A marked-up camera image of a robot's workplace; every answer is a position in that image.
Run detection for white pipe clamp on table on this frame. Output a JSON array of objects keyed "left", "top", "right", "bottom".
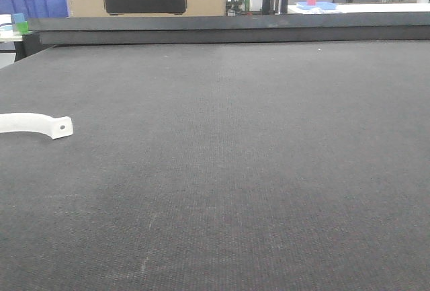
[{"left": 1, "top": 113, "right": 74, "bottom": 140}]

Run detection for blue tray with red cube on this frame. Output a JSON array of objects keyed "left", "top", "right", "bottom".
[{"left": 296, "top": 0, "right": 337, "bottom": 11}]

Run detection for green and blue blocks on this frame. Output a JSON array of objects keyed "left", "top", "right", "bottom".
[{"left": 11, "top": 13, "right": 29, "bottom": 35}]

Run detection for blue crate behind table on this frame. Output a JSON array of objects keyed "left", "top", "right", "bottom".
[{"left": 1, "top": 0, "right": 69, "bottom": 19}]

